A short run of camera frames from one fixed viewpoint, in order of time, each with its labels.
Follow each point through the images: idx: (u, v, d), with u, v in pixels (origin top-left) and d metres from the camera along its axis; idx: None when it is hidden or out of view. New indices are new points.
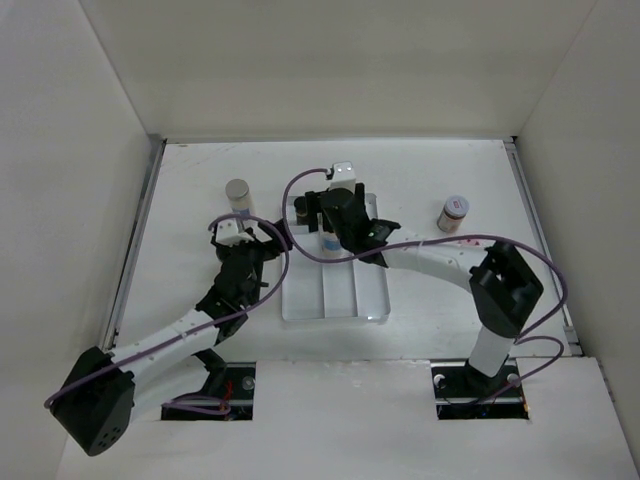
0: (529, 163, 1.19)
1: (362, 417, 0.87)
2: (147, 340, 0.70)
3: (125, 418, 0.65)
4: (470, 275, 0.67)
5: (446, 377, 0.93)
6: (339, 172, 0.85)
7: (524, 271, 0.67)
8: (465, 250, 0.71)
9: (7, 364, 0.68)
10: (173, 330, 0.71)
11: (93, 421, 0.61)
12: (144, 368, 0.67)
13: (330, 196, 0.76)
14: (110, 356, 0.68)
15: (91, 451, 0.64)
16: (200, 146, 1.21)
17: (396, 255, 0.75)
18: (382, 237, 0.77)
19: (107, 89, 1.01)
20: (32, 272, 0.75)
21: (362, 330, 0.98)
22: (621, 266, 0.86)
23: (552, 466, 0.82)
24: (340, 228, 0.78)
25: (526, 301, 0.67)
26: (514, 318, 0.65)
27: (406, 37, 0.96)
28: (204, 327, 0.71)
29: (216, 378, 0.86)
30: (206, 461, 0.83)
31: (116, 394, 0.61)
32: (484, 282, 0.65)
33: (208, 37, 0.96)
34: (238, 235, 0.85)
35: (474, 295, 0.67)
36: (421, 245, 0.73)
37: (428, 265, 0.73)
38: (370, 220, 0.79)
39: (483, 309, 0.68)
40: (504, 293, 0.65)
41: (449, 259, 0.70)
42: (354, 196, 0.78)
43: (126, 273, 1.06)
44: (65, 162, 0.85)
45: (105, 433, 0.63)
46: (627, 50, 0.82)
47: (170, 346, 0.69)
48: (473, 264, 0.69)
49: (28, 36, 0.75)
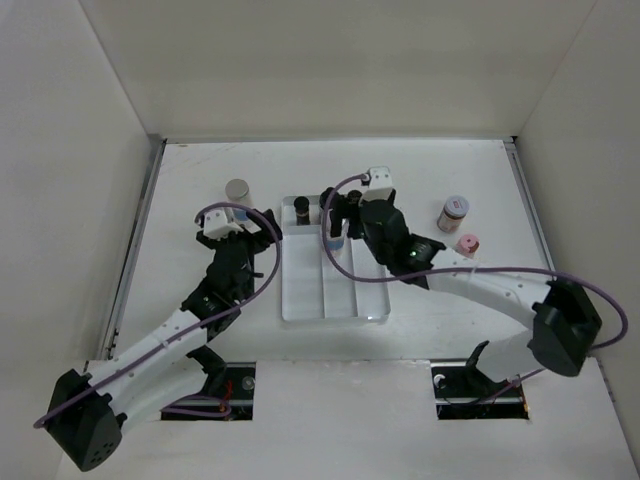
0: (528, 163, 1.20)
1: (365, 416, 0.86)
2: (127, 353, 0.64)
3: (115, 434, 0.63)
4: (532, 311, 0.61)
5: (446, 377, 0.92)
6: (376, 178, 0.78)
7: (586, 306, 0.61)
8: (525, 281, 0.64)
9: (9, 363, 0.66)
10: (154, 338, 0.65)
11: (78, 446, 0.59)
12: (124, 386, 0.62)
13: (372, 210, 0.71)
14: (88, 376, 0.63)
15: (86, 467, 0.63)
16: (200, 146, 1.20)
17: (443, 281, 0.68)
18: (424, 257, 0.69)
19: (107, 88, 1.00)
20: (35, 269, 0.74)
21: (363, 331, 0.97)
22: (621, 265, 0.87)
23: (553, 465, 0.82)
24: (381, 245, 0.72)
25: (587, 337, 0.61)
26: (574, 357, 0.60)
27: (407, 37, 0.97)
28: (188, 331, 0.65)
29: (216, 378, 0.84)
30: (207, 463, 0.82)
31: (95, 421, 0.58)
32: (549, 320, 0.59)
33: (210, 37, 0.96)
34: (226, 226, 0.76)
35: (535, 332, 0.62)
36: (473, 271, 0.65)
37: (480, 295, 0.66)
38: (411, 235, 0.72)
39: (541, 346, 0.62)
40: (566, 331, 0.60)
41: (506, 291, 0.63)
42: (396, 211, 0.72)
43: (126, 273, 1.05)
44: (67, 161, 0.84)
45: (95, 450, 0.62)
46: (627, 51, 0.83)
47: (151, 357, 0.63)
48: (535, 298, 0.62)
49: (30, 32, 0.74)
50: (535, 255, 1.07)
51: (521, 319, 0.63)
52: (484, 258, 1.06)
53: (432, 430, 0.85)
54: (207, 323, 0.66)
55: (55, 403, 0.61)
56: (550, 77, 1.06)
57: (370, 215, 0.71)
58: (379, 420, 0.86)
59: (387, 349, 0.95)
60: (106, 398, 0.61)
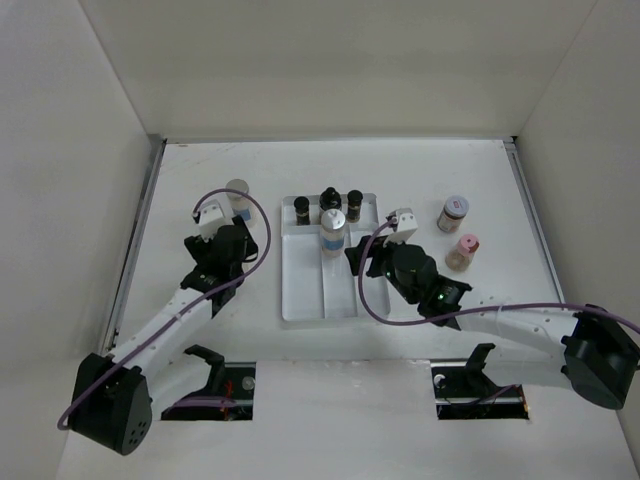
0: (528, 163, 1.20)
1: (365, 416, 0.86)
2: (143, 331, 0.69)
3: (146, 411, 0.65)
4: (562, 345, 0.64)
5: (446, 377, 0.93)
6: (404, 220, 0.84)
7: (620, 337, 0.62)
8: (551, 315, 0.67)
9: (8, 363, 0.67)
10: (166, 314, 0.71)
11: (115, 422, 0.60)
12: (148, 358, 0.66)
13: (406, 256, 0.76)
14: (110, 357, 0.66)
15: (124, 451, 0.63)
16: (200, 146, 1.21)
17: (472, 320, 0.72)
18: (452, 300, 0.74)
19: (107, 88, 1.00)
20: (35, 269, 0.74)
21: (362, 331, 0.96)
22: (621, 266, 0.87)
23: (553, 464, 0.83)
24: (411, 287, 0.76)
25: (626, 367, 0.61)
26: (616, 389, 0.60)
27: (408, 38, 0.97)
28: (196, 301, 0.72)
29: (217, 372, 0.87)
30: (207, 463, 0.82)
31: (130, 393, 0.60)
32: (580, 354, 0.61)
33: (210, 37, 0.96)
34: (220, 219, 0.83)
35: (569, 367, 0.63)
36: (499, 308, 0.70)
37: (510, 332, 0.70)
38: (440, 278, 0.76)
39: (578, 380, 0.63)
40: (601, 362, 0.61)
41: (535, 327, 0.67)
42: (426, 254, 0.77)
43: (125, 273, 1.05)
44: (67, 161, 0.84)
45: (132, 429, 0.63)
46: (628, 52, 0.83)
47: (168, 329, 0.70)
48: (563, 332, 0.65)
49: (30, 33, 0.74)
50: (535, 255, 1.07)
51: (554, 356, 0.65)
52: (484, 258, 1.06)
53: (432, 429, 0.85)
54: (211, 294, 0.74)
55: (81, 390, 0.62)
56: (550, 77, 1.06)
57: (405, 261, 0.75)
58: (379, 420, 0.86)
59: (389, 349, 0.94)
60: (136, 368, 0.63)
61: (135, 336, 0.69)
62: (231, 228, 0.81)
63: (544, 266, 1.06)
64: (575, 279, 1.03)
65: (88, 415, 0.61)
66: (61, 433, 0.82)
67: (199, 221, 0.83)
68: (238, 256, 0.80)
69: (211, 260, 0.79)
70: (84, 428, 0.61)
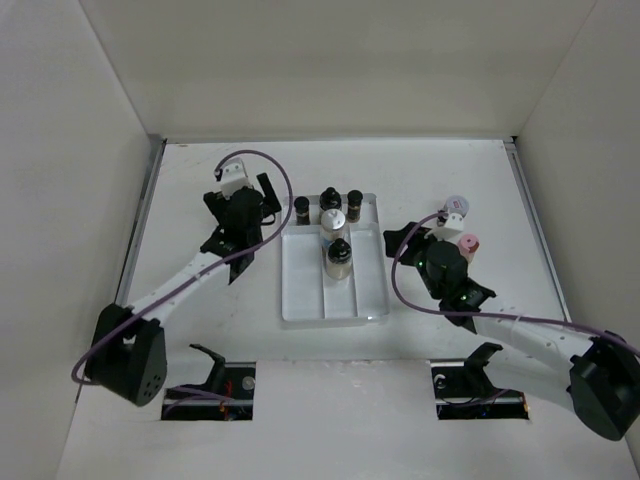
0: (528, 163, 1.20)
1: (365, 415, 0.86)
2: (164, 287, 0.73)
3: (162, 365, 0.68)
4: (571, 364, 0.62)
5: (446, 377, 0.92)
6: (453, 218, 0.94)
7: (633, 369, 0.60)
8: (567, 335, 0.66)
9: (10, 364, 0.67)
10: (185, 274, 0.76)
11: (133, 375, 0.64)
12: (168, 311, 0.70)
13: (440, 252, 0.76)
14: (130, 309, 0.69)
15: (141, 403, 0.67)
16: (200, 147, 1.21)
17: (489, 326, 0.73)
18: (474, 302, 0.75)
19: (107, 88, 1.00)
20: (36, 271, 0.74)
21: (362, 331, 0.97)
22: (620, 265, 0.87)
23: (552, 466, 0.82)
24: (439, 282, 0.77)
25: (635, 402, 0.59)
26: (617, 420, 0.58)
27: (407, 37, 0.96)
28: (215, 265, 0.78)
29: (219, 371, 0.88)
30: (205, 463, 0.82)
31: (148, 342, 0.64)
32: (586, 374, 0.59)
33: (209, 38, 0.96)
34: (239, 179, 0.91)
35: (572, 385, 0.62)
36: (517, 319, 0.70)
37: (523, 343, 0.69)
38: (468, 280, 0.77)
39: (580, 402, 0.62)
40: (607, 390, 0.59)
41: (547, 342, 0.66)
42: (460, 254, 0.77)
43: (126, 273, 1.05)
44: (66, 163, 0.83)
45: (148, 381, 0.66)
46: (628, 53, 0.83)
47: (188, 285, 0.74)
48: (575, 352, 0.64)
49: (29, 35, 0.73)
50: (535, 255, 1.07)
51: (561, 372, 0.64)
52: (483, 259, 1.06)
53: (431, 430, 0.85)
54: (230, 259, 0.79)
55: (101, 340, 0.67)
56: (550, 77, 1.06)
57: (437, 256, 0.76)
58: (379, 421, 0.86)
59: (389, 348, 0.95)
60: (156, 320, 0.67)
61: (155, 291, 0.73)
62: (247, 195, 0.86)
63: (545, 267, 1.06)
64: (574, 279, 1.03)
65: (106, 366, 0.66)
66: (62, 434, 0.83)
67: (220, 178, 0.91)
68: (253, 223, 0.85)
69: (227, 227, 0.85)
70: (101, 376, 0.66)
